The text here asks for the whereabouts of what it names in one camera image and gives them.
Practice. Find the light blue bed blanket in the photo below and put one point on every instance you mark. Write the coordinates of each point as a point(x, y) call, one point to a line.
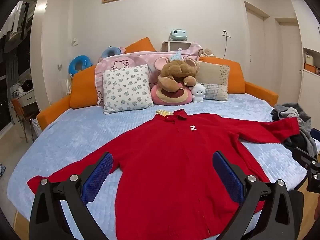
point(87, 135)

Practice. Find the pile of grey clothes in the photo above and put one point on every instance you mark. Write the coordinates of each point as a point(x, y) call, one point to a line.
point(287, 111)

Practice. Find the red button shirt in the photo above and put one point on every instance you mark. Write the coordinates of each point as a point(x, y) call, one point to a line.
point(175, 167)

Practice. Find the white wall socket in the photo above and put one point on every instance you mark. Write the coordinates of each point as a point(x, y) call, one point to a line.
point(226, 33)

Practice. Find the teal projector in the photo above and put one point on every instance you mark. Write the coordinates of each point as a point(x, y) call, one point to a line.
point(178, 35)

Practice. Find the small white plush toy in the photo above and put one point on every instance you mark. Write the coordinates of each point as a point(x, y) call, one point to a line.
point(198, 92)

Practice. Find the white bedside shelf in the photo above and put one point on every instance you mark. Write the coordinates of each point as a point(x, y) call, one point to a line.
point(166, 46)

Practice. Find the white door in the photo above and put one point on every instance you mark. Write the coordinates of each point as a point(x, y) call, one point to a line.
point(255, 45)
point(287, 55)

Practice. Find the orange box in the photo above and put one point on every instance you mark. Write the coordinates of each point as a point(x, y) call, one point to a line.
point(310, 68)

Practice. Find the small tan plush toy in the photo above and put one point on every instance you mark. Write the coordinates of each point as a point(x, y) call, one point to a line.
point(208, 52)

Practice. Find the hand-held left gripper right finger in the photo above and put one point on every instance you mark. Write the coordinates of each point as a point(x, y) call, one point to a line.
point(227, 177)

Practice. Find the white floral pillow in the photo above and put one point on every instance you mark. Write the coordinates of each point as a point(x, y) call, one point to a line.
point(127, 90)

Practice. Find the blue round plush toy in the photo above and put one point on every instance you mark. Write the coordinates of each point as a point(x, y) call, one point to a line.
point(110, 52)

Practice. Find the beige patchwork pillow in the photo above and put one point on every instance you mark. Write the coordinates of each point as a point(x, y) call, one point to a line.
point(215, 80)

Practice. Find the pink round plush cushion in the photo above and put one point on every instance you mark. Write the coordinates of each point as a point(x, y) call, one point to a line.
point(170, 96)

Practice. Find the white wardrobe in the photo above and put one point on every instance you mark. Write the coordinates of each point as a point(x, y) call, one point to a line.
point(308, 87)

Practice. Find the orange sofa bed frame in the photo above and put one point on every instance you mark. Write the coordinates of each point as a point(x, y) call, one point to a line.
point(50, 112)

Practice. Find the light blue party hat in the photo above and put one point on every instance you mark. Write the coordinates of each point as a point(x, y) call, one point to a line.
point(177, 57)

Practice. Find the white desk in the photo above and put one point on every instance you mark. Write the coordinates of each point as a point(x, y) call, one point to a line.
point(25, 98)

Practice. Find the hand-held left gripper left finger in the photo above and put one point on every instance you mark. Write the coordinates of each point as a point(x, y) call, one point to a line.
point(97, 177)

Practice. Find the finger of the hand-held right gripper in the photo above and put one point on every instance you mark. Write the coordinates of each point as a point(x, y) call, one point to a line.
point(316, 134)
point(303, 156)

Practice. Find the yellow plaid cloth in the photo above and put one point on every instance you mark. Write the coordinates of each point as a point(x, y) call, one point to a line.
point(163, 112)

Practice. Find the brown plush toy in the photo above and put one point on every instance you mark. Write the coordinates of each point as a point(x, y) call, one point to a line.
point(177, 71)

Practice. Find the orange chair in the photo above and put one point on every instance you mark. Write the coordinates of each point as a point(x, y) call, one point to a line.
point(18, 112)

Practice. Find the orange back cushion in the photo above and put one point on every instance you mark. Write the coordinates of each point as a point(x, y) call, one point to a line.
point(236, 77)
point(83, 87)
point(140, 45)

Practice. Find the white wall hook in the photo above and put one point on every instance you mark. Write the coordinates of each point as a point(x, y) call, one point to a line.
point(74, 42)

